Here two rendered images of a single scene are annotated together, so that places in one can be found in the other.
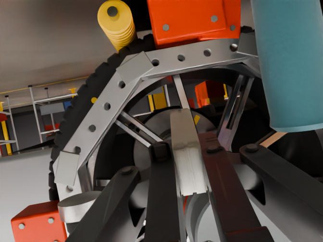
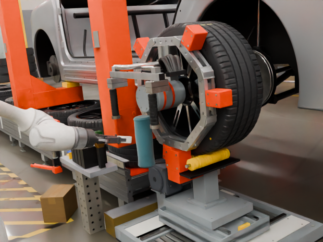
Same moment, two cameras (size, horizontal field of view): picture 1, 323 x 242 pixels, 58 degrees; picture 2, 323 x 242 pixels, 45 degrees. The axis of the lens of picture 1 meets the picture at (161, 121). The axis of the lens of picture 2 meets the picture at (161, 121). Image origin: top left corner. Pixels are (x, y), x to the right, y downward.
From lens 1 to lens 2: 1.63 m
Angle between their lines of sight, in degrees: 56
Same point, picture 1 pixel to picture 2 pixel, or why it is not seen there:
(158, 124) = not seen: hidden behind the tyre
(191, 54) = (172, 143)
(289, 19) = (139, 146)
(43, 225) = (211, 102)
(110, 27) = (191, 162)
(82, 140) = (198, 128)
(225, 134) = (179, 108)
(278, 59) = (142, 137)
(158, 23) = (177, 157)
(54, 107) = not seen: outside the picture
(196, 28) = (169, 151)
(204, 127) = not seen: hidden behind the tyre
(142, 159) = (266, 81)
